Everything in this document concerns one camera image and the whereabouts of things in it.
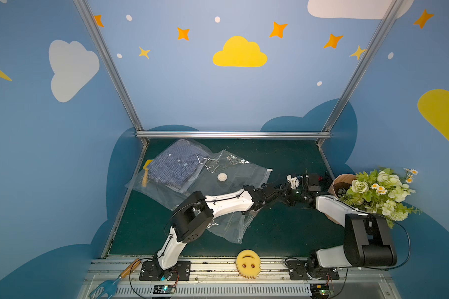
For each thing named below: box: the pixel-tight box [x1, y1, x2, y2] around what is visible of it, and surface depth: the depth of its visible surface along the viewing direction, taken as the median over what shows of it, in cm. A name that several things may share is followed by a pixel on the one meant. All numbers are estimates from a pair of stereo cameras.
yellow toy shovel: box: [142, 159, 154, 188], surface depth 102 cm
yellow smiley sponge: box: [235, 249, 262, 280], surface depth 76 cm
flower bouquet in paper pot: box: [328, 167, 423, 229], surface depth 67 cm
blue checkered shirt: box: [147, 138, 210, 192], surface depth 103 cm
